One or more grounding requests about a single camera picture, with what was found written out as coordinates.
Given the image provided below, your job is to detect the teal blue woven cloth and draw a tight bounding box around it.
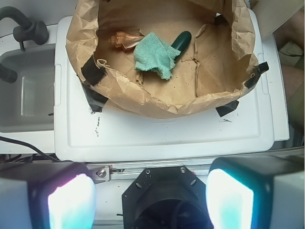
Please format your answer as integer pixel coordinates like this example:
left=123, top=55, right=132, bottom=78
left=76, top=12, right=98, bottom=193
left=133, top=32, right=180, bottom=80

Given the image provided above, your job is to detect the dark grey toy faucet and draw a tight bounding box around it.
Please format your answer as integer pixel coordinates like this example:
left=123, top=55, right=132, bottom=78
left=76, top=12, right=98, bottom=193
left=0, top=6, right=50, bottom=83

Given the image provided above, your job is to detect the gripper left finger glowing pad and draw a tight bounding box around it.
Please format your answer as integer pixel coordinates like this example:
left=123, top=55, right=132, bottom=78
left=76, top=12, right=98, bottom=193
left=0, top=162, right=96, bottom=229

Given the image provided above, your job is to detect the crumpled brown paper bag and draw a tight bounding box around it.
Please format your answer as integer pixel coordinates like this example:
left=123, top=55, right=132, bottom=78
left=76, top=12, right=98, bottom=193
left=66, top=0, right=268, bottom=119

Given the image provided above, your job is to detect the dark green cucumber toy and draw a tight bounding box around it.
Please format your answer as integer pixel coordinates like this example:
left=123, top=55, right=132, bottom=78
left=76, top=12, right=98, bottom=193
left=171, top=31, right=192, bottom=55

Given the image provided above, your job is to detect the black cable on table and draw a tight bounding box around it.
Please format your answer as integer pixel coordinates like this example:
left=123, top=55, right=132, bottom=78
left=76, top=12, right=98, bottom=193
left=0, top=135, right=62, bottom=163

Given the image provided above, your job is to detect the copper orange shell toy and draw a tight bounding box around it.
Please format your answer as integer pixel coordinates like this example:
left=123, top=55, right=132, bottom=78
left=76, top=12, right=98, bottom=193
left=107, top=31, right=144, bottom=50

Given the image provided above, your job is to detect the grey toy sink basin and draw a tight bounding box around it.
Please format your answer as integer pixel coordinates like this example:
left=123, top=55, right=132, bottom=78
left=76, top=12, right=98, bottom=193
left=0, top=44, right=55, bottom=133

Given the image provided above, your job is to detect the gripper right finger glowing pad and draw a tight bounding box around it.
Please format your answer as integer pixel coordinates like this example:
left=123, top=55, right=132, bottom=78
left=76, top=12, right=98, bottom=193
left=206, top=156, right=305, bottom=229

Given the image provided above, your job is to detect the aluminium frame rail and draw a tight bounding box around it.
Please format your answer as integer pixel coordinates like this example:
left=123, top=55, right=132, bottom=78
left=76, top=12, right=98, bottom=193
left=86, top=158, right=214, bottom=184

